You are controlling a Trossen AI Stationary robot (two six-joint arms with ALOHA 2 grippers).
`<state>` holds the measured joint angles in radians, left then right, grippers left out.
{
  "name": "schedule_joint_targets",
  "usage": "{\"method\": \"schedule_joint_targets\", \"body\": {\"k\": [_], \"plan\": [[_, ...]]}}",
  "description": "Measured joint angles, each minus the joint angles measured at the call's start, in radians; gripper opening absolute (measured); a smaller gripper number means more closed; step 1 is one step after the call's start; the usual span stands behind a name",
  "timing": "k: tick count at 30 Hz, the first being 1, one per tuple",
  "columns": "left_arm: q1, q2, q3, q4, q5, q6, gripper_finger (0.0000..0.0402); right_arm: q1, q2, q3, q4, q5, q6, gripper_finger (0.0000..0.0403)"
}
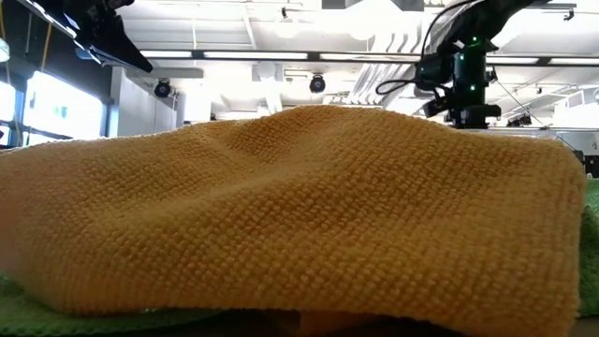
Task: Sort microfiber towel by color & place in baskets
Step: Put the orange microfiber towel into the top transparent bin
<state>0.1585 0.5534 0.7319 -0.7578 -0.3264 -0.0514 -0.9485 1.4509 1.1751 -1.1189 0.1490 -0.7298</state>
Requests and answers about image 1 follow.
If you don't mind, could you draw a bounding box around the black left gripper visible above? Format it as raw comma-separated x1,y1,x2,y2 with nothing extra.
30,0,154,74

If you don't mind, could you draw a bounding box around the orange microfiber towel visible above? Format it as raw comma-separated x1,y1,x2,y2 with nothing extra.
0,104,589,337

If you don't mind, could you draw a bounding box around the green microfiber towel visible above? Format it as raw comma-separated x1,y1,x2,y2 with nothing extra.
0,179,599,337

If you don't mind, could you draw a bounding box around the black ceiling spotlight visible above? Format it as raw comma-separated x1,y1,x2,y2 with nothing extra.
506,113,533,128
153,78,173,99
308,73,328,95

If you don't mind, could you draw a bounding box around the bright window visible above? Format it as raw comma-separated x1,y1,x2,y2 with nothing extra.
0,69,113,147

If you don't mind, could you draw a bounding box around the white ceiling vent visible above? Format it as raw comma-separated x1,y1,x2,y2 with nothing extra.
554,88,599,113

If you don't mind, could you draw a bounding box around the black box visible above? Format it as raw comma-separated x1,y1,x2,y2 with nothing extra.
583,154,599,180

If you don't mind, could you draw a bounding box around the overhead light bar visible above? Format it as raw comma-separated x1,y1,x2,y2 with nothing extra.
138,48,599,66

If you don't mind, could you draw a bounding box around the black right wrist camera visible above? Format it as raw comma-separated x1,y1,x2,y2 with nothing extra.
422,95,454,119

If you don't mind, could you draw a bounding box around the yellow hanging cable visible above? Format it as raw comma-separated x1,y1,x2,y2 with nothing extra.
39,22,53,72

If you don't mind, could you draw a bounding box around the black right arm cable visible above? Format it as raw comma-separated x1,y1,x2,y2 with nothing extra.
375,0,478,96

